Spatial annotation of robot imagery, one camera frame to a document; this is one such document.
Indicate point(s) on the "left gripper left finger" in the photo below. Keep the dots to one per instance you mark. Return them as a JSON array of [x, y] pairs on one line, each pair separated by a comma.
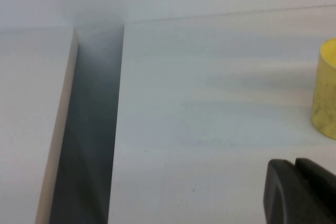
[[283, 197]]

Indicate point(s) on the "yellow plastic cup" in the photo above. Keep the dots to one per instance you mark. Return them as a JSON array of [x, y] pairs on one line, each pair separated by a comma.
[[325, 90]]

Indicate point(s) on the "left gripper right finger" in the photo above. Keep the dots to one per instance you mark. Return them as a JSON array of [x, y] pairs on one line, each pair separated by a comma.
[[317, 174]]

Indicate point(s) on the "white side table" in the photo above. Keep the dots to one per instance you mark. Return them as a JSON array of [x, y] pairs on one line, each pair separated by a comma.
[[26, 103]]

